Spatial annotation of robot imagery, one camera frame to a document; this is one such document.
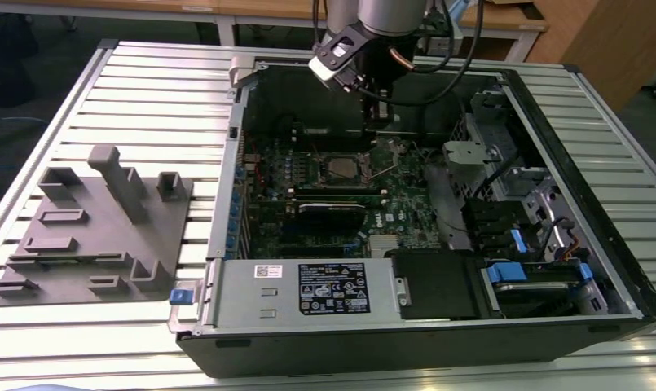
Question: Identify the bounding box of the black PC case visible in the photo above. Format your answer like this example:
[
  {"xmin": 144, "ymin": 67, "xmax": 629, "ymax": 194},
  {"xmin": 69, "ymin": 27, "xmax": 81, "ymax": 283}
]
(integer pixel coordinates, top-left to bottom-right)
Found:
[{"xmin": 172, "ymin": 55, "xmax": 656, "ymax": 380}]

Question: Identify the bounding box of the grey power supply unit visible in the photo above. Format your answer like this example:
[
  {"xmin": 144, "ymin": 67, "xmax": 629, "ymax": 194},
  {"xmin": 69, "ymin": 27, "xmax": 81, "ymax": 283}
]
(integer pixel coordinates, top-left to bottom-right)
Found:
[{"xmin": 204, "ymin": 257, "xmax": 403, "ymax": 327}]

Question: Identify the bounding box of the black expansion slot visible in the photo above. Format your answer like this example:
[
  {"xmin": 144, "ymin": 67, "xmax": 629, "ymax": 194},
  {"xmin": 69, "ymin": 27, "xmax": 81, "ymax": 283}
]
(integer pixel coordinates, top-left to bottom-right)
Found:
[{"xmin": 277, "ymin": 244, "xmax": 364, "ymax": 259}]

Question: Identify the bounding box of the wooden desk white frame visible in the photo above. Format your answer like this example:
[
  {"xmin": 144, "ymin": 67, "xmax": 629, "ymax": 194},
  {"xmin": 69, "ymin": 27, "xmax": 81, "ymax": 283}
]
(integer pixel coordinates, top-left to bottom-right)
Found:
[
  {"xmin": 0, "ymin": 0, "xmax": 223, "ymax": 46},
  {"xmin": 217, "ymin": 0, "xmax": 550, "ymax": 63}
]

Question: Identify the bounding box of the green motherboard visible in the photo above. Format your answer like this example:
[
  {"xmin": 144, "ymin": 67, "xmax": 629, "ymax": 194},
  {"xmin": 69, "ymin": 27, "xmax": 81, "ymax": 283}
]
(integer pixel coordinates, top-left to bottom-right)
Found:
[{"xmin": 237, "ymin": 132, "xmax": 454, "ymax": 260}]

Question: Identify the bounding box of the grey metal bracket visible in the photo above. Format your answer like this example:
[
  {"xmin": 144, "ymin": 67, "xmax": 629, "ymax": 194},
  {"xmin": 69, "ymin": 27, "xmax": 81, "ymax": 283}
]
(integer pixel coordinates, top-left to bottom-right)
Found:
[{"xmin": 440, "ymin": 140, "xmax": 498, "ymax": 180}]

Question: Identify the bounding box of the small silver heatsink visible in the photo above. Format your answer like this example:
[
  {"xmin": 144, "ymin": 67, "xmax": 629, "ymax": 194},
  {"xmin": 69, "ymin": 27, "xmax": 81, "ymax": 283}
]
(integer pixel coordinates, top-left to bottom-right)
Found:
[{"xmin": 367, "ymin": 234, "xmax": 402, "ymax": 250}]

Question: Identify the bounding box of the black camera cable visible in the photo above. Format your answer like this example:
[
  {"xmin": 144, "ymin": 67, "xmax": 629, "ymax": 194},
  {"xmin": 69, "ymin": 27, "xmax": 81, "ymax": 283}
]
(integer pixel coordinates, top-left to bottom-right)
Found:
[{"xmin": 354, "ymin": 0, "xmax": 487, "ymax": 108}]

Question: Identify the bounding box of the silver metal drive cage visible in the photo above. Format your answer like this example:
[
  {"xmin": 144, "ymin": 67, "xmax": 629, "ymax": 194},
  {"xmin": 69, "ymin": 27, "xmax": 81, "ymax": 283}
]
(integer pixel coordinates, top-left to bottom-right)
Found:
[{"xmin": 448, "ymin": 89, "xmax": 583, "ymax": 261}]

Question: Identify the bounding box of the thick black cable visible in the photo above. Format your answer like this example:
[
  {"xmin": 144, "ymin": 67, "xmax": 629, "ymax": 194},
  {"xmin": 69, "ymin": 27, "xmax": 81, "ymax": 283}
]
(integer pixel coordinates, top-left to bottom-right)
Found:
[
  {"xmin": 418, "ymin": 87, "xmax": 466, "ymax": 138},
  {"xmin": 471, "ymin": 148, "xmax": 523, "ymax": 203}
]

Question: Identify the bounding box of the blue plastic tab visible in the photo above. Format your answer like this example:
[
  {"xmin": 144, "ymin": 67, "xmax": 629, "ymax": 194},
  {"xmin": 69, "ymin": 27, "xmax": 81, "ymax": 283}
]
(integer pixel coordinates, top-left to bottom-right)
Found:
[{"xmin": 504, "ymin": 227, "xmax": 528, "ymax": 253}]

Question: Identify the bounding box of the grey plastic case latch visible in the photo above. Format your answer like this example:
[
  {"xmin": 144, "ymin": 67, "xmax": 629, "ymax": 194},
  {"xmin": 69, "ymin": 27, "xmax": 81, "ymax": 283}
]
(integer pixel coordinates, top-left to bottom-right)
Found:
[{"xmin": 227, "ymin": 55, "xmax": 259, "ymax": 89}]

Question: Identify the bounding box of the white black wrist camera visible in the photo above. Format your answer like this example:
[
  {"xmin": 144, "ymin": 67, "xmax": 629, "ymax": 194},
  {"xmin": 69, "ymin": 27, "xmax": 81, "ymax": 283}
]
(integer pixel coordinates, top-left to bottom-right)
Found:
[
  {"xmin": 422, "ymin": 34, "xmax": 454, "ymax": 56},
  {"xmin": 307, "ymin": 23, "xmax": 372, "ymax": 94}
]

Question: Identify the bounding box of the black graphics card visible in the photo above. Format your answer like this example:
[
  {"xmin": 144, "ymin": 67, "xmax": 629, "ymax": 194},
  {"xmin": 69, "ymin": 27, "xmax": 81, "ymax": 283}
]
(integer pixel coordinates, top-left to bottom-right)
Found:
[{"xmin": 296, "ymin": 201, "xmax": 370, "ymax": 235}]

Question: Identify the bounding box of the black connector block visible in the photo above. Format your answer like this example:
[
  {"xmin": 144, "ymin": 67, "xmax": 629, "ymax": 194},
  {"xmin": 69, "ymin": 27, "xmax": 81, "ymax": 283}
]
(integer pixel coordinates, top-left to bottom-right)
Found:
[{"xmin": 460, "ymin": 199, "xmax": 532, "ymax": 250}]

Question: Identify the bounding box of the silver CPU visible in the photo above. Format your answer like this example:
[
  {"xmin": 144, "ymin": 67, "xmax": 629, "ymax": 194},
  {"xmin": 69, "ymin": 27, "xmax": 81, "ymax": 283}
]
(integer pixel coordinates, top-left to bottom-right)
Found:
[{"xmin": 324, "ymin": 156, "xmax": 359, "ymax": 178}]

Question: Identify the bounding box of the black plastic shroud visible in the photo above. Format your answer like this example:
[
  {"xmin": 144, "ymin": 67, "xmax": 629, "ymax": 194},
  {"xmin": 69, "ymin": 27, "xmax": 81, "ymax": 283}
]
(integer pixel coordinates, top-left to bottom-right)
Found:
[{"xmin": 390, "ymin": 248, "xmax": 495, "ymax": 322}]

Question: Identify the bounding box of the CPU socket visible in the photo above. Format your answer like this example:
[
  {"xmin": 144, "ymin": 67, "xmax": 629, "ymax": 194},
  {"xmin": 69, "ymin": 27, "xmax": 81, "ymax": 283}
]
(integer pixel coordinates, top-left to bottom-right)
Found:
[{"xmin": 315, "ymin": 152, "xmax": 378, "ymax": 188}]

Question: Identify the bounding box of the hard disk in blue carrier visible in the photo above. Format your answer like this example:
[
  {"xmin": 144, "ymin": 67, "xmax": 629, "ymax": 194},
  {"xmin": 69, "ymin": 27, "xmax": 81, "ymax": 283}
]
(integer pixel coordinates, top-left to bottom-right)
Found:
[{"xmin": 482, "ymin": 261, "xmax": 594, "ymax": 319}]

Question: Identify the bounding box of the wooden cabinet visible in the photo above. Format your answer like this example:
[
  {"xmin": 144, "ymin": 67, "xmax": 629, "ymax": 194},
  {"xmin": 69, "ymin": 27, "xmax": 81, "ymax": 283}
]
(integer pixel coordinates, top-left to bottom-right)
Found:
[{"xmin": 524, "ymin": 0, "xmax": 656, "ymax": 111}]

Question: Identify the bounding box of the grey parts rack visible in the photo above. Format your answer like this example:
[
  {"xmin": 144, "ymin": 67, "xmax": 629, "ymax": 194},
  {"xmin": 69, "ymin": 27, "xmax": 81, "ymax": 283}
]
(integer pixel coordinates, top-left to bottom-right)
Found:
[{"xmin": 0, "ymin": 146, "xmax": 196, "ymax": 307}]

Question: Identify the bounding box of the grey flat ribbon cable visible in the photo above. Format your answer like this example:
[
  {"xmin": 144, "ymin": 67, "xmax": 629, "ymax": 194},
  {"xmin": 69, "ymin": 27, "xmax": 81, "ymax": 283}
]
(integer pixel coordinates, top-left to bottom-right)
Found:
[{"xmin": 423, "ymin": 161, "xmax": 470, "ymax": 250}]

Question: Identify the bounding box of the coloured wire bundle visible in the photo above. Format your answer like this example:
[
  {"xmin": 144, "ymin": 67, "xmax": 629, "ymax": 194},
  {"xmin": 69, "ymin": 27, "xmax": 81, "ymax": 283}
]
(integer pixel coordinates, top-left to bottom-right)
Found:
[{"xmin": 555, "ymin": 239, "xmax": 585, "ymax": 262}]

